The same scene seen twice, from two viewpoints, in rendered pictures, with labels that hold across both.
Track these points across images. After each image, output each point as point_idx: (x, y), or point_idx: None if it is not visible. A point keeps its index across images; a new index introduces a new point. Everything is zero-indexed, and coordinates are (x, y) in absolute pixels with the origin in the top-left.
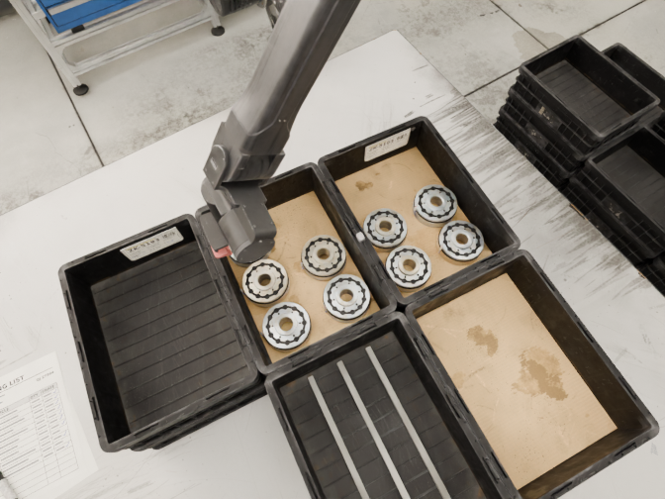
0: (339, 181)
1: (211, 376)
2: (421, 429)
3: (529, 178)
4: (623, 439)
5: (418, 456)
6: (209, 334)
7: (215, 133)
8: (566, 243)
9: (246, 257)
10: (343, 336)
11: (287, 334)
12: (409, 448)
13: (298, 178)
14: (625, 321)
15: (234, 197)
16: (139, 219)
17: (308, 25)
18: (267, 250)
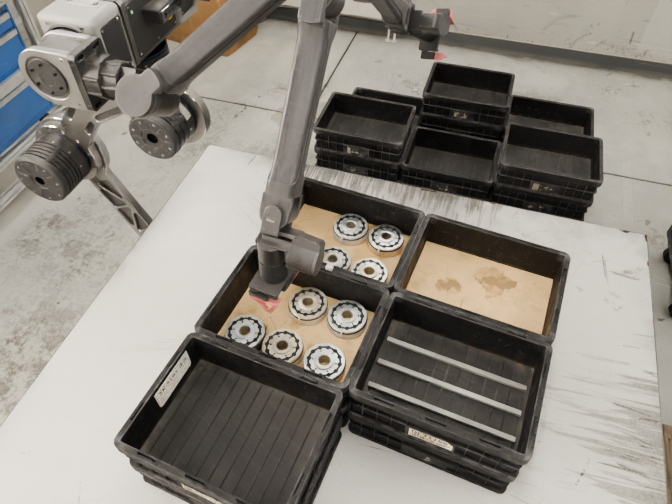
0: None
1: (299, 439)
2: (461, 359)
3: (385, 188)
4: (559, 274)
5: (474, 376)
6: (270, 414)
7: (121, 294)
8: (439, 211)
9: (316, 269)
10: (373, 329)
11: (331, 365)
12: (464, 375)
13: (249, 263)
14: (507, 233)
15: (291, 234)
16: (109, 401)
17: (308, 108)
18: (321, 262)
